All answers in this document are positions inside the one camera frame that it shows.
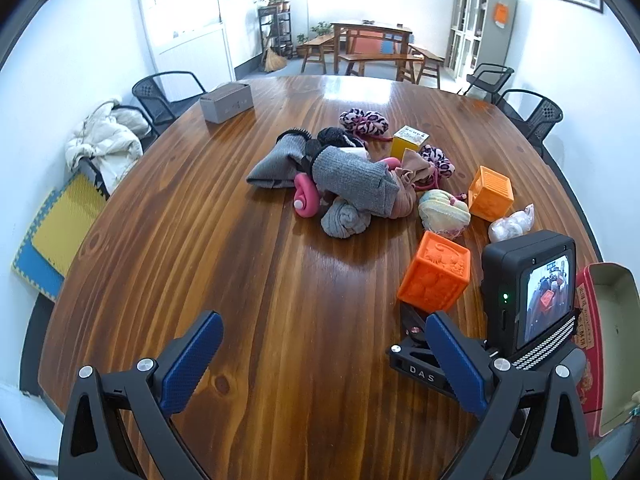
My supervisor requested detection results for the tan knit sock pair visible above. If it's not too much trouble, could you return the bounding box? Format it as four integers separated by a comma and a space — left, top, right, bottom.
389, 149, 432, 219

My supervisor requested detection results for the grey metal cabinet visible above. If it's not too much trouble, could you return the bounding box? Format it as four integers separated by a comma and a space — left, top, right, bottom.
445, 0, 519, 82

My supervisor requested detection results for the orange embossed cube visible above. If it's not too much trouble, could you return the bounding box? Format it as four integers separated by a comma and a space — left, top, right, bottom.
468, 165, 515, 222
397, 230, 472, 317

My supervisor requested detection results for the blue foam mat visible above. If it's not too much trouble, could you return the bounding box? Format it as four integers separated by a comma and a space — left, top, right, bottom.
11, 187, 67, 304

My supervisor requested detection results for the grey tissue box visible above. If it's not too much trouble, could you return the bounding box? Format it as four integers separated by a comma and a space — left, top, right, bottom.
199, 82, 252, 124

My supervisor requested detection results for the dark plant shelf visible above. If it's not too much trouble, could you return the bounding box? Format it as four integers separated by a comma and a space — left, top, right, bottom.
257, 2, 294, 62

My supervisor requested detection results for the red cardboard box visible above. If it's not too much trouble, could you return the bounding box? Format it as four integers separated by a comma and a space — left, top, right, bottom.
574, 262, 640, 437

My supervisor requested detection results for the white plastic-wrapped bundle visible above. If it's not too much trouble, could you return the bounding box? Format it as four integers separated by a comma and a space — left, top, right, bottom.
488, 203, 535, 244

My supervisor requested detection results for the red foam mat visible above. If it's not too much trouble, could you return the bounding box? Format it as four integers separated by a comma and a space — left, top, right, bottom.
345, 34, 397, 56

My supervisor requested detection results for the black knit glove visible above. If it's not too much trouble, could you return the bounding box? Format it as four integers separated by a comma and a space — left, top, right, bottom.
300, 127, 362, 176

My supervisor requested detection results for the white down jacket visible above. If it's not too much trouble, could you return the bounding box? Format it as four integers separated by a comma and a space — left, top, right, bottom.
65, 100, 152, 196

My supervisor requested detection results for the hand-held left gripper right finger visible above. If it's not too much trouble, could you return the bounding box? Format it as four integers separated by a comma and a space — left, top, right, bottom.
427, 310, 593, 480

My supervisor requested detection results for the yellow foam mat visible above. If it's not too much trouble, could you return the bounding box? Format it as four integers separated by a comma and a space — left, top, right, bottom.
29, 172, 109, 279

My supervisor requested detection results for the straw broom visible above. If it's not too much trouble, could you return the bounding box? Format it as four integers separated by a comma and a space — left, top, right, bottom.
262, 34, 289, 72

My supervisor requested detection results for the black metal chair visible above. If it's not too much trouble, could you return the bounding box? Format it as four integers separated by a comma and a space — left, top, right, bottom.
464, 63, 515, 104
132, 70, 207, 137
494, 88, 564, 157
80, 104, 153, 198

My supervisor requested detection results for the grey ribbed knit roll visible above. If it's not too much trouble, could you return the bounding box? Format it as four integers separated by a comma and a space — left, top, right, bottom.
312, 146, 399, 219

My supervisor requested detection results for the wooden dining table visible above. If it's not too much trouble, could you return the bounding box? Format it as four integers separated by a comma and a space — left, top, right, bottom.
330, 19, 414, 77

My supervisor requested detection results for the yellow cardboard box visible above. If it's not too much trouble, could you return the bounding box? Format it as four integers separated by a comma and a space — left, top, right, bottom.
390, 125, 431, 161

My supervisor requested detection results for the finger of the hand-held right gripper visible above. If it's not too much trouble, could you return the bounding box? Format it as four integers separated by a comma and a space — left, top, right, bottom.
400, 304, 438, 350

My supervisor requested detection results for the grey knit cloth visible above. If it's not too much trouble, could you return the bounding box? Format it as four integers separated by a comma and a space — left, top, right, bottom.
246, 130, 308, 192

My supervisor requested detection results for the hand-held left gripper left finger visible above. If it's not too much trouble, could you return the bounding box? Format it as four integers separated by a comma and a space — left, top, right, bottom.
59, 310, 224, 480

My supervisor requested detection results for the wooden bench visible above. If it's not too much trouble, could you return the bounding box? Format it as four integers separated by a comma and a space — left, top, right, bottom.
301, 34, 335, 74
338, 52, 424, 84
407, 43, 445, 89

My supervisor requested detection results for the glass window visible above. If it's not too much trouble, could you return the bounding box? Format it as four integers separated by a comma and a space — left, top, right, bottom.
144, 0, 222, 54

